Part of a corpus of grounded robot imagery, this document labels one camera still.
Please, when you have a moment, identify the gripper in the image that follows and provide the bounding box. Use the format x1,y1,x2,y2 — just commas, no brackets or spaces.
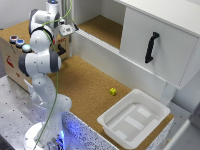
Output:
58,22,80,38

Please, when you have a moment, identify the green button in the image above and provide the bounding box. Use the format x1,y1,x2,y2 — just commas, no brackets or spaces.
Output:
21,43,33,54

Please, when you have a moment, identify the blue button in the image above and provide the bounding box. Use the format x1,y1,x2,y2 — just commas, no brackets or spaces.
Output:
15,38,26,48

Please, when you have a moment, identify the white cabinet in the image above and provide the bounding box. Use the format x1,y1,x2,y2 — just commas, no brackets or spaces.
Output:
70,0,200,108

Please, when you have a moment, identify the red button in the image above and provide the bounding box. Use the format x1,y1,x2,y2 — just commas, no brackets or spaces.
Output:
9,35,19,44

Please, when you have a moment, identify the yellow block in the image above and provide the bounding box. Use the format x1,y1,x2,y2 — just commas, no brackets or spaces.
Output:
110,87,118,96

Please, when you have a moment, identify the white sliding door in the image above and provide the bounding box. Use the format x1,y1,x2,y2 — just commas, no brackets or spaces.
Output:
119,6,200,90

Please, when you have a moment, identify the white plastic box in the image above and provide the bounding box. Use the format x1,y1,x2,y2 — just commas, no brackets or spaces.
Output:
96,88,171,150

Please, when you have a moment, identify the black drawer handle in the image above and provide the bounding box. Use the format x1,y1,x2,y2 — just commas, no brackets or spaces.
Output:
55,44,67,57

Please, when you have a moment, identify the green cable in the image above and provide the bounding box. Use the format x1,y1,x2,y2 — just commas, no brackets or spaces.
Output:
32,0,75,150

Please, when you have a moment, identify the black door handle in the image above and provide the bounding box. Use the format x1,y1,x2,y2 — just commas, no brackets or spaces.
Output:
144,31,160,64

